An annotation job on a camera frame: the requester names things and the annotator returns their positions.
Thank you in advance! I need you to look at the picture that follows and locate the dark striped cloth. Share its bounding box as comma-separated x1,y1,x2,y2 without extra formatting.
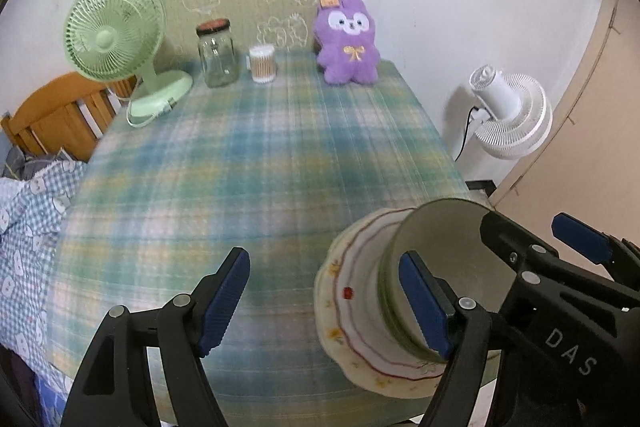
0,147,56,180

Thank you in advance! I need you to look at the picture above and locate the scalloped yellow floral plate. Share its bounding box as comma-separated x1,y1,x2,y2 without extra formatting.
314,207,501,400

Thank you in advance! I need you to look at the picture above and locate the cotton swab container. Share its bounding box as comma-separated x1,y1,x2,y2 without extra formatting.
248,45,277,84

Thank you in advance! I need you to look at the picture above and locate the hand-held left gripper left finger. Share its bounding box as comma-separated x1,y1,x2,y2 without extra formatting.
62,247,251,427

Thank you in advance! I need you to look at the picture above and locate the green desk fan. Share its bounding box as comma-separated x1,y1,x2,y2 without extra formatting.
63,0,194,128

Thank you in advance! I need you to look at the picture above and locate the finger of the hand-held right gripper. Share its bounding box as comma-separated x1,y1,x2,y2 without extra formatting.
480,209,560,293
552,213,640,293

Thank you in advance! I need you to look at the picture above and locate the glass jar with dark lid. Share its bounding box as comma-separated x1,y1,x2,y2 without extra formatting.
196,20,238,88

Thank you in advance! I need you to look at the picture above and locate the wooden bed headboard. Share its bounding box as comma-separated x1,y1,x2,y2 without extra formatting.
0,72,138,162

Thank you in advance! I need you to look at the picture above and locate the blue checkered blanket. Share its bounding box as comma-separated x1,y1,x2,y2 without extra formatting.
0,159,88,408

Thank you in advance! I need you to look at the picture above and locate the purple plush bunny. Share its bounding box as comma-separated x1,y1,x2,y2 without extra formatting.
313,0,383,86

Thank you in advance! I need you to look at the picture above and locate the white standing fan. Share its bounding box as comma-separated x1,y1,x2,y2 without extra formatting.
452,64,553,162

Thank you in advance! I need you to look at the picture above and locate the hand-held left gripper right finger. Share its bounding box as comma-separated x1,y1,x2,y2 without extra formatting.
398,251,496,427

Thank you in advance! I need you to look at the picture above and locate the black fan cable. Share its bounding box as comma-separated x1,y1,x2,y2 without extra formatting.
452,107,481,160

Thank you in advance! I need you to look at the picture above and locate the beige door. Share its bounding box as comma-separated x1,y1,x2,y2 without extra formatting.
487,0,640,258

